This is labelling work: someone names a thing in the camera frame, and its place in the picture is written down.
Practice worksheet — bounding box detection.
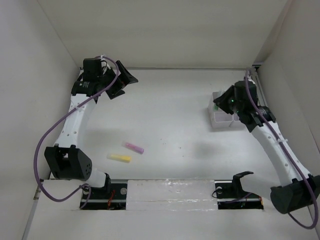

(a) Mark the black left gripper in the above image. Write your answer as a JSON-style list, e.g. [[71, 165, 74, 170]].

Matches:
[[97, 61, 138, 99]]

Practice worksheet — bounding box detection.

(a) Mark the green highlighter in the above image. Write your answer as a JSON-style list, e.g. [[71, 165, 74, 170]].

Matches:
[[212, 89, 225, 111]]

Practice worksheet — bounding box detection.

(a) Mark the pink highlighter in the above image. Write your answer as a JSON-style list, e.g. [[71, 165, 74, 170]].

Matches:
[[122, 142, 145, 154]]

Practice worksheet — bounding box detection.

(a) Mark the yellow highlighter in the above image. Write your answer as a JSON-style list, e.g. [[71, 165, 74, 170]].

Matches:
[[107, 153, 132, 163]]

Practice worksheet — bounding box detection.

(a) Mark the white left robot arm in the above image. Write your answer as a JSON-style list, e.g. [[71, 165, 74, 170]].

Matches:
[[44, 56, 138, 199]]

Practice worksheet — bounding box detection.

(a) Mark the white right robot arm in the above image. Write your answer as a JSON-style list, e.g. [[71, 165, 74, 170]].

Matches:
[[212, 80, 320, 215]]

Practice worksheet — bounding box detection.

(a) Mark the white divided organizer left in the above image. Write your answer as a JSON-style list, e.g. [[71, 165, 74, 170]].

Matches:
[[207, 91, 234, 130]]

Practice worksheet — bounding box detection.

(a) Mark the white divided organizer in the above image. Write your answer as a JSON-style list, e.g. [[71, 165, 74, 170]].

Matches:
[[229, 114, 246, 130], [207, 91, 234, 130]]

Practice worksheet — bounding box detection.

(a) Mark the white divided organizer right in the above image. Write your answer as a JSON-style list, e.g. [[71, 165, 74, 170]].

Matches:
[[229, 114, 246, 130]]

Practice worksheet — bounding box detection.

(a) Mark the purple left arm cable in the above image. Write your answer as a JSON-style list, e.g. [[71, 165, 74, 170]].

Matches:
[[33, 56, 122, 202]]

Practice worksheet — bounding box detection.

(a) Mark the aluminium rail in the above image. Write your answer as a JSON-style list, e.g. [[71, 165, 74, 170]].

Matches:
[[250, 64, 268, 107]]

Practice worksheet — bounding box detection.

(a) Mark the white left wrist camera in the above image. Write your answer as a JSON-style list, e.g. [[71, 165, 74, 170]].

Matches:
[[97, 55, 108, 63]]

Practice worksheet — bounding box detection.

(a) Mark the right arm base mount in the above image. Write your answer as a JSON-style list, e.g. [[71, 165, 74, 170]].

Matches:
[[211, 171, 264, 210]]

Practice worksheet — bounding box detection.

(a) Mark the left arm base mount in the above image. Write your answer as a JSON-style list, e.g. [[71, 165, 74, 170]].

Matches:
[[82, 180, 128, 211]]

